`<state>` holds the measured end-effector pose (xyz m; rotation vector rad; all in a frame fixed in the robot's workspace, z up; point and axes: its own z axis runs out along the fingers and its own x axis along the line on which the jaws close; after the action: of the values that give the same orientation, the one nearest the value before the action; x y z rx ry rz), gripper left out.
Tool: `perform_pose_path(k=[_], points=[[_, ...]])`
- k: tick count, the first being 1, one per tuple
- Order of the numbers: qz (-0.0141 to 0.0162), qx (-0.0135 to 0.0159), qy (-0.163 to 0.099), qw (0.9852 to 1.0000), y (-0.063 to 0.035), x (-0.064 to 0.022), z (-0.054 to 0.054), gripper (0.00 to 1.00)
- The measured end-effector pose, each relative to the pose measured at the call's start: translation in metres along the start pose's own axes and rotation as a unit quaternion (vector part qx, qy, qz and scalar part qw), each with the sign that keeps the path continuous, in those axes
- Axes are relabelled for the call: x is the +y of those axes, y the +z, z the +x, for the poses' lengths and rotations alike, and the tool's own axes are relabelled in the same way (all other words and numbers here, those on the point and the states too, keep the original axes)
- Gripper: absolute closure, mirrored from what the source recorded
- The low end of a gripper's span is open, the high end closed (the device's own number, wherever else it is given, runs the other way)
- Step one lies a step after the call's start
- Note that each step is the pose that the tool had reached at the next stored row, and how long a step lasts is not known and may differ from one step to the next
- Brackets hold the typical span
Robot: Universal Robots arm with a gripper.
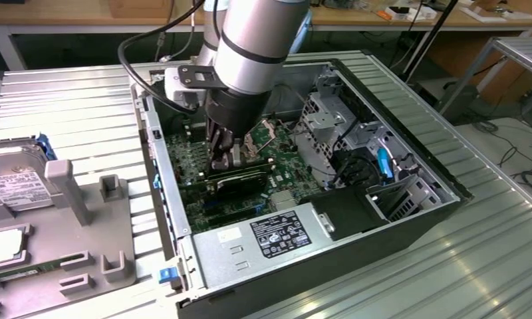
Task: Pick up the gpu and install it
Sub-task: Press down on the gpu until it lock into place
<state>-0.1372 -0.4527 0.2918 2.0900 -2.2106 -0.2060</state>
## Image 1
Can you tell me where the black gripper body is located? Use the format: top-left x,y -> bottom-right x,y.
202,86 -> 271,137

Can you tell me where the green GPU card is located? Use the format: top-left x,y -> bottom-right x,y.
185,167 -> 270,203

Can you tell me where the green RAM stick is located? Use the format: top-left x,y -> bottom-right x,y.
0,255 -> 79,284
241,162 -> 270,177

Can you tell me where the metal socket cover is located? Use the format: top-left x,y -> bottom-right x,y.
246,119 -> 275,157

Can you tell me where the green motherboard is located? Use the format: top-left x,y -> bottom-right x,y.
161,118 -> 323,233

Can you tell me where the silver chipset heatsink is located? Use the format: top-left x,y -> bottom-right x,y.
267,191 -> 299,205

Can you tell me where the black expansion slot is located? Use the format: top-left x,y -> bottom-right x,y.
205,206 -> 258,225

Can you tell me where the silver metal drive cage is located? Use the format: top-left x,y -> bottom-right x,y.
297,91 -> 382,187

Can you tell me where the grey power supply unit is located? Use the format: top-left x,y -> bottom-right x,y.
189,201 -> 337,290

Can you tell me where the blue plastic disk carrier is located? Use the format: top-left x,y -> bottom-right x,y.
34,132 -> 57,164

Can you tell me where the long wooden desk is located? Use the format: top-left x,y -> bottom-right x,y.
0,0 -> 532,36

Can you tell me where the blue case latch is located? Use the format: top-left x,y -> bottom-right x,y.
155,267 -> 178,285

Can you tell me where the grilled metal disk bay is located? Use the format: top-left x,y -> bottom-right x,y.
363,174 -> 450,223

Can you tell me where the open black PC case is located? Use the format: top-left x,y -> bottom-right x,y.
127,58 -> 474,312

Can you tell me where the orange white small box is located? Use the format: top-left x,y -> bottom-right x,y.
375,8 -> 409,21

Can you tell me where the grey parts rack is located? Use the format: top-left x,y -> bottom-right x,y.
0,158 -> 138,319

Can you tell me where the silver hard disk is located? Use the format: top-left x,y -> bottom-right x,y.
0,136 -> 57,213

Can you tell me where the black computer tower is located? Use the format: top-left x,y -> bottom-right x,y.
414,78 -> 480,116

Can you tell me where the black stand pole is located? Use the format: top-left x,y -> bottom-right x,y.
401,0 -> 461,80

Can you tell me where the brown wooden panel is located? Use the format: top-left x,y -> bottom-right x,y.
425,31 -> 530,100

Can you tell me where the silver CPU chip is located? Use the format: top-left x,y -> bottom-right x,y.
0,228 -> 25,266

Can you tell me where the white flat box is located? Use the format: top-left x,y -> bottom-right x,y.
458,5 -> 509,23

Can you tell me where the brown cardboard box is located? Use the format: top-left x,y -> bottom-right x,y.
466,0 -> 532,13

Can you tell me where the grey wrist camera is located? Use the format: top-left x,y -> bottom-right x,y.
163,64 -> 226,112

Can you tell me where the thin grey cable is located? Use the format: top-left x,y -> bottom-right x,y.
157,0 -> 207,64

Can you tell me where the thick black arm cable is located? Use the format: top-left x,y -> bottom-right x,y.
117,0 -> 209,116

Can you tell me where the blue wire connector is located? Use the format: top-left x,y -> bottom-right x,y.
374,147 -> 396,186

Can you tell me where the aluminium frame table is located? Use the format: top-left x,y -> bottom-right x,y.
438,35 -> 532,117

